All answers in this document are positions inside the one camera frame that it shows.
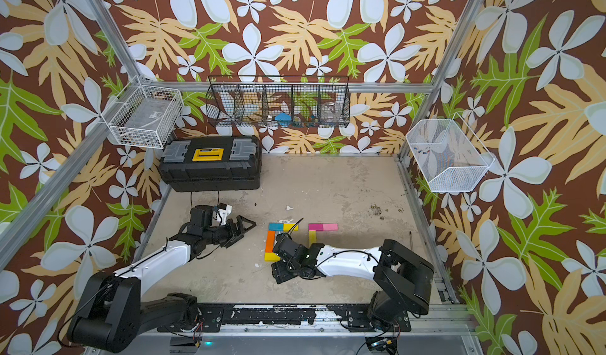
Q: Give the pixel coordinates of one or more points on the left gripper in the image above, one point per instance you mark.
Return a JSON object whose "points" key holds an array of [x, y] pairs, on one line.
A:
{"points": [[237, 233]]}

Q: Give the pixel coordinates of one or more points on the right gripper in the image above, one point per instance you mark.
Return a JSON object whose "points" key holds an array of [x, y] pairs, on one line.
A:
{"points": [[278, 272]]}

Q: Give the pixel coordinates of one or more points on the small yellow block top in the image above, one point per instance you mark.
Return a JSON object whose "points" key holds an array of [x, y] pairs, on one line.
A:
{"points": [[271, 257]]}

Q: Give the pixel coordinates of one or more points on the orange block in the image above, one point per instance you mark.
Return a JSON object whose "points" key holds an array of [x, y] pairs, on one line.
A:
{"points": [[270, 241]]}

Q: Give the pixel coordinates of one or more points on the teal block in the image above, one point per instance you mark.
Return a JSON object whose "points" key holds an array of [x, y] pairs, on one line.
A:
{"points": [[276, 227]]}

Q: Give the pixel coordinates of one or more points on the magenta block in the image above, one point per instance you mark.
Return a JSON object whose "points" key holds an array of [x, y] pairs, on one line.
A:
{"points": [[315, 227]]}

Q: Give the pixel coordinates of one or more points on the pink block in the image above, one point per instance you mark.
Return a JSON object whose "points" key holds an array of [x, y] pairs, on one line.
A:
{"points": [[330, 227]]}

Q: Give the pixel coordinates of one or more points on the long yellow block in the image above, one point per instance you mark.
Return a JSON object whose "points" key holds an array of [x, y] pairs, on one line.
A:
{"points": [[312, 237]]}

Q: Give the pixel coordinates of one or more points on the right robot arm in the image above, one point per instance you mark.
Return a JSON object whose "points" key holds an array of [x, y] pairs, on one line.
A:
{"points": [[404, 278]]}

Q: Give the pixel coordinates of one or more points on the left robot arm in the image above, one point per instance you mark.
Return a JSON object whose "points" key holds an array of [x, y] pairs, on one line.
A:
{"points": [[112, 313]]}

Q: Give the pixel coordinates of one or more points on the blue object in basket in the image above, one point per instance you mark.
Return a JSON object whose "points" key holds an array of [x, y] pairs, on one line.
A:
{"points": [[283, 119]]}

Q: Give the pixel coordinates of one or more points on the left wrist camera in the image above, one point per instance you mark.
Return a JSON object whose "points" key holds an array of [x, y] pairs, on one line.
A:
{"points": [[221, 213]]}

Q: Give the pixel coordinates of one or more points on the black toolbox yellow handle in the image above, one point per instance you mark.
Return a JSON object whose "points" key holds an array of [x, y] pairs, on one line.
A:
{"points": [[212, 164]]}

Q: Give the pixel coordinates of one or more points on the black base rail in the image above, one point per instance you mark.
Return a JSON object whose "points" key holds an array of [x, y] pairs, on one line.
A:
{"points": [[351, 317]]}

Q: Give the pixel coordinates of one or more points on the black wire basket rear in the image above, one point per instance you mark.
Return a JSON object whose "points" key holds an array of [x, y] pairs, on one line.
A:
{"points": [[310, 101]]}

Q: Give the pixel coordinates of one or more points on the white wire basket left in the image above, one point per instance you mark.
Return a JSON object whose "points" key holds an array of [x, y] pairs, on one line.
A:
{"points": [[143, 114]]}

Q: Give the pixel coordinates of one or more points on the white wire basket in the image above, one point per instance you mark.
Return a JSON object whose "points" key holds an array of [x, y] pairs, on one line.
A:
{"points": [[143, 114], [450, 156]]}

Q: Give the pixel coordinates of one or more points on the white wire basket right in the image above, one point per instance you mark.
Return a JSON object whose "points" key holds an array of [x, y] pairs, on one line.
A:
{"points": [[450, 156]]}

